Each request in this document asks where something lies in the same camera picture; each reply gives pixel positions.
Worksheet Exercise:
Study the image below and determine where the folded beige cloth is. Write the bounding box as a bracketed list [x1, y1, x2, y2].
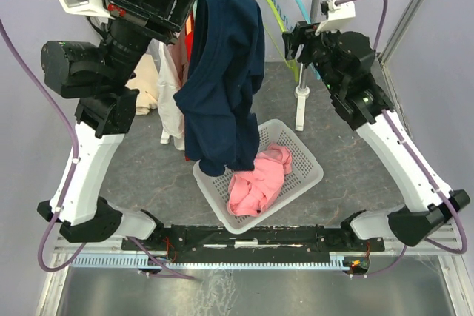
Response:
[127, 54, 158, 115]

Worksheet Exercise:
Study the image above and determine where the navy blue t shirt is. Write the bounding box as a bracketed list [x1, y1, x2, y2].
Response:
[174, 0, 265, 177]

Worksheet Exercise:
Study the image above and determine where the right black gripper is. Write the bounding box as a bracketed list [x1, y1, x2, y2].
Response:
[281, 19, 344, 95]

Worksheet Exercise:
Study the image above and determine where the yellow green hanger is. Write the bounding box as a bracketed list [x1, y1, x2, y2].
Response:
[236, 0, 300, 82]

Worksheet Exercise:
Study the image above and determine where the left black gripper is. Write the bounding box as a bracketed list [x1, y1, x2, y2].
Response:
[101, 0, 211, 87]

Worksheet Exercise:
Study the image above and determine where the teal blue hanger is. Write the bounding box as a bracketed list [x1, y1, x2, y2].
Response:
[264, 0, 310, 81]

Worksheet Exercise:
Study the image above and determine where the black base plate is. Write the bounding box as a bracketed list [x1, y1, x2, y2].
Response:
[140, 225, 385, 263]

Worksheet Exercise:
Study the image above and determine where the white plastic basket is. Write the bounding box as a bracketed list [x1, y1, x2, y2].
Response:
[193, 119, 324, 235]

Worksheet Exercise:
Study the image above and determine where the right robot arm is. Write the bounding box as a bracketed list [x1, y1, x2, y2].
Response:
[282, 21, 470, 250]

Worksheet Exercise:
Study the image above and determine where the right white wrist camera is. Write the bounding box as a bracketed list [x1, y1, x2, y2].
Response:
[316, 0, 356, 35]

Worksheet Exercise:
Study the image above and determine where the white t shirt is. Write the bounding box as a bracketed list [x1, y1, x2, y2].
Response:
[158, 33, 188, 151]

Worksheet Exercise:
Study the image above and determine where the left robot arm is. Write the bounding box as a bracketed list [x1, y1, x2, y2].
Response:
[37, 0, 195, 249]

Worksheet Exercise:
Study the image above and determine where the pink t shirt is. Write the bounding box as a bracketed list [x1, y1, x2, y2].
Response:
[227, 144, 293, 217]

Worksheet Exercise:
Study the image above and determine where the red t shirt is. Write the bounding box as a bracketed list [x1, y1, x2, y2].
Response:
[184, 12, 195, 62]

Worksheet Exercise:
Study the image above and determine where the light blue cable duct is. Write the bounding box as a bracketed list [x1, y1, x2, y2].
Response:
[71, 252, 362, 272]

